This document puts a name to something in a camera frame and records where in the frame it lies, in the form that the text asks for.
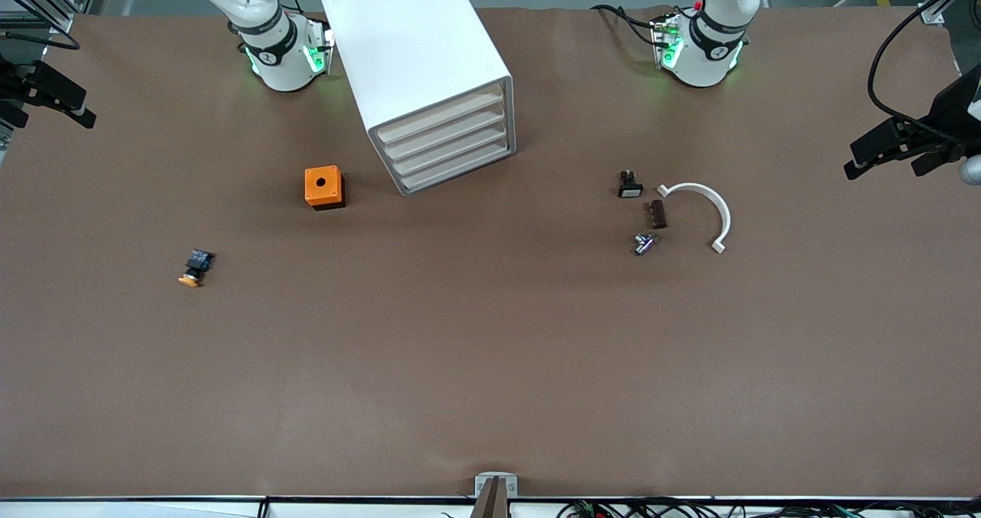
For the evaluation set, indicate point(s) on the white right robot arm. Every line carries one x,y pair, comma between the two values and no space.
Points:
280,58

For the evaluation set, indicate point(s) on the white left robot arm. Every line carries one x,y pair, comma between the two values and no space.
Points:
705,58

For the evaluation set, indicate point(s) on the small brown block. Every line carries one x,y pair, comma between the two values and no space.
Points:
658,214

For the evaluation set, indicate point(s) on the brown table cover mat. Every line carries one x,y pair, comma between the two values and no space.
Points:
490,365

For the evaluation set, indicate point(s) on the black white-faced switch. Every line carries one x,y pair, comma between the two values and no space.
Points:
630,187

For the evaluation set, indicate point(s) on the small purple metal part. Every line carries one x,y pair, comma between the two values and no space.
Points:
645,244

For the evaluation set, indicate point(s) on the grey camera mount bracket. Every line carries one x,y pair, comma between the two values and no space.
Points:
496,487

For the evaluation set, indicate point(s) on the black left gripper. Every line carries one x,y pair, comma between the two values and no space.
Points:
947,113

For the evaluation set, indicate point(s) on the orange-capped push button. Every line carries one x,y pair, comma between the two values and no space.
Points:
195,267

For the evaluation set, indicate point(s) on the white curved bracket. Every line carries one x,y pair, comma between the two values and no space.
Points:
716,205

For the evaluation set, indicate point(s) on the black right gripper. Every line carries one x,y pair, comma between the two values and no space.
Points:
15,83

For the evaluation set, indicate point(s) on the orange box with hole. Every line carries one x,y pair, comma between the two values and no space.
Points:
322,185

